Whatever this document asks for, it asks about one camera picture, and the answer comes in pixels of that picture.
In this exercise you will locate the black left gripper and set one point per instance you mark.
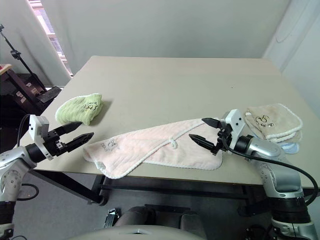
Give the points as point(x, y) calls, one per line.
point(51, 143)

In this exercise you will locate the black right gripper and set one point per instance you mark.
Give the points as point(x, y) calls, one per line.
point(222, 137)

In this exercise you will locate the pink towel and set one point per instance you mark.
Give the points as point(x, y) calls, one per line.
point(155, 145)

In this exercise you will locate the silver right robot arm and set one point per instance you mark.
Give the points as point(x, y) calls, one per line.
point(282, 175)

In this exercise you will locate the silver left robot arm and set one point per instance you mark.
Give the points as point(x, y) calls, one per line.
point(15, 160)

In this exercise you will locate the green towel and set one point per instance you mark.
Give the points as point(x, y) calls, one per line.
point(77, 110)

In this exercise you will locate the beige towel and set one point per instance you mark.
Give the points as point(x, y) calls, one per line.
point(277, 122)

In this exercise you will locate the light blue cloth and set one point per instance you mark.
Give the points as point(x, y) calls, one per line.
point(291, 147)

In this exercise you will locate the black flat device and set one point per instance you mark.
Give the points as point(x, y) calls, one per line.
point(48, 94)

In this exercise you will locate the dark wooden furniture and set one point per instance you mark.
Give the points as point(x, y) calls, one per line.
point(12, 100)

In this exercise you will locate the dark rounded robot leg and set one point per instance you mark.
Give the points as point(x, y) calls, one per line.
point(192, 223)
point(135, 216)

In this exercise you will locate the black tripod stand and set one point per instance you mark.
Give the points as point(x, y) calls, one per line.
point(18, 56)

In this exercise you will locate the window with blinds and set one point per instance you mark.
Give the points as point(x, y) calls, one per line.
point(50, 30)

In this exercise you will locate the grey robot torso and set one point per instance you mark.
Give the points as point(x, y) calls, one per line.
point(137, 232)

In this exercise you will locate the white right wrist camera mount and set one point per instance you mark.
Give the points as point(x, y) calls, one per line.
point(236, 125)

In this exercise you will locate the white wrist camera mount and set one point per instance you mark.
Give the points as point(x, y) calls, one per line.
point(236, 125)
point(37, 125)

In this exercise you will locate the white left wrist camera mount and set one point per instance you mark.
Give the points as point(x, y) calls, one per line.
point(37, 125)

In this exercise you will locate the black metal table frame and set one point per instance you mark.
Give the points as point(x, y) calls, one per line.
point(175, 186)

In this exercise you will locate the shiny metal foot bracket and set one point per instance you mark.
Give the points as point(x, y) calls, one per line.
point(111, 217)

